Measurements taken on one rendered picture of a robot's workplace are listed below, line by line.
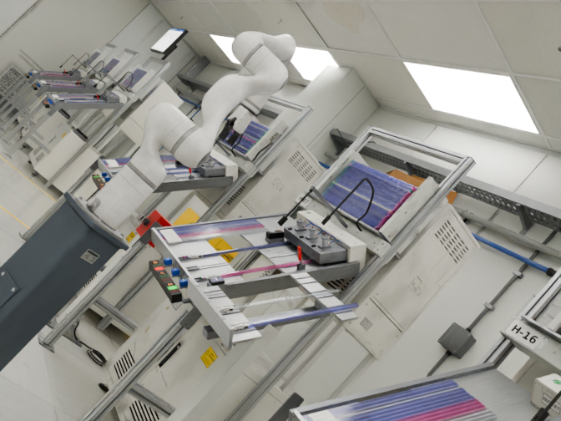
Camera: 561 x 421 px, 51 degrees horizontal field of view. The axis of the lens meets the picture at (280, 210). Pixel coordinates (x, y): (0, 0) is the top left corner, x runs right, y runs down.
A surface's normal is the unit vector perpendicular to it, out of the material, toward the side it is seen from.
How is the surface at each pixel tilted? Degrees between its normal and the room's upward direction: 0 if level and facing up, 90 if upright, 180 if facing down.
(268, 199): 90
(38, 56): 90
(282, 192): 90
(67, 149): 90
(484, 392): 45
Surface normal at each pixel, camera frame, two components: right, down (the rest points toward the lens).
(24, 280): -0.34, -0.43
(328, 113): 0.43, 0.30
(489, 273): -0.58, -0.62
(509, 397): 0.07, -0.95
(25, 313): 0.65, 0.54
